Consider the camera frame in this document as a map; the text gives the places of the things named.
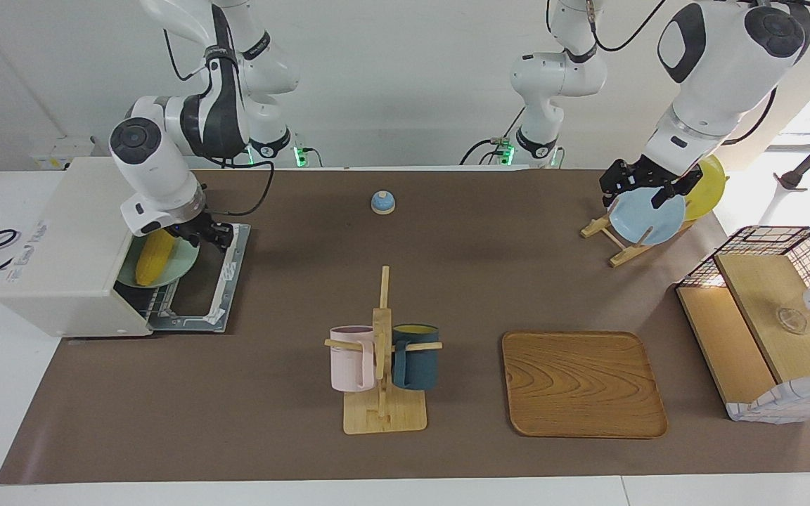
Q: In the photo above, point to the yellow corn cob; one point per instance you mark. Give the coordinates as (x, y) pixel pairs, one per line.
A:
(153, 260)

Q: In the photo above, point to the white wall power strip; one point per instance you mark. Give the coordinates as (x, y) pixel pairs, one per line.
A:
(60, 153)

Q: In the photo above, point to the light blue plate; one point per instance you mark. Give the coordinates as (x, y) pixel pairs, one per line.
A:
(647, 218)

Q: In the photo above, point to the wooden plate rack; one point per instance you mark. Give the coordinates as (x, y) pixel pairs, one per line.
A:
(623, 254)

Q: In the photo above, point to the white toaster oven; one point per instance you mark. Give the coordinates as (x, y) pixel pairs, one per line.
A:
(60, 260)

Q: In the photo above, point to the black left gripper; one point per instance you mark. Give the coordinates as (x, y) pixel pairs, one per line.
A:
(647, 172)

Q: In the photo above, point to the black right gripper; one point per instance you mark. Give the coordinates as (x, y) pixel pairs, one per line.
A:
(194, 228)

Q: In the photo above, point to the small clear glass dish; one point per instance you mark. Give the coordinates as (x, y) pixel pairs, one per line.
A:
(792, 321)

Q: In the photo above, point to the pink mug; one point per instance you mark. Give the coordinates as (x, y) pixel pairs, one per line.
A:
(349, 362)

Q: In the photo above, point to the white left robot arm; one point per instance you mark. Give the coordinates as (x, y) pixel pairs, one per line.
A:
(721, 70)

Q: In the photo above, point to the dark blue mug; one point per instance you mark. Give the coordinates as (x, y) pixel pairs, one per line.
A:
(418, 365)

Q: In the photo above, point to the small blue call bell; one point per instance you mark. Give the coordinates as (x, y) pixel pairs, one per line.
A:
(383, 204)

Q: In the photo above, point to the yellow plate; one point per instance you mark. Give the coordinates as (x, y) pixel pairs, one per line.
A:
(707, 193)

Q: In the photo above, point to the brown table mat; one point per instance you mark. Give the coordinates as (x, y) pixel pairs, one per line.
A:
(271, 422)

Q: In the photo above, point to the wooden mug tree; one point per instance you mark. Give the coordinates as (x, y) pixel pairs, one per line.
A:
(385, 414)

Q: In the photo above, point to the light green plate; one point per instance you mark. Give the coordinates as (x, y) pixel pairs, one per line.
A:
(183, 263)

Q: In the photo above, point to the wooden serving tray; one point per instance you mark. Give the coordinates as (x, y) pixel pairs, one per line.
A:
(581, 383)

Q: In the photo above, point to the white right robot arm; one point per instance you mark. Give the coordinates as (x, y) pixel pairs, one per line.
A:
(159, 161)

